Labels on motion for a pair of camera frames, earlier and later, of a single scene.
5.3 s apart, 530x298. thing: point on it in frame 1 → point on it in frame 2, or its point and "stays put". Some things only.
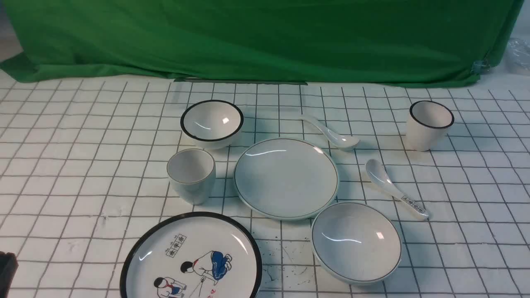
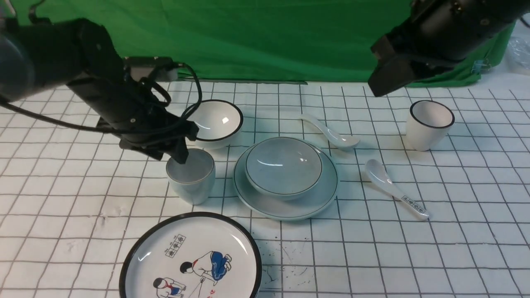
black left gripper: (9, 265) → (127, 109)
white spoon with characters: (379, 176) stays put
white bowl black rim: (211, 124) stays put
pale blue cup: (192, 172) stays put
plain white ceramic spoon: (338, 142) stays put
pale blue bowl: (353, 244) → (283, 169)
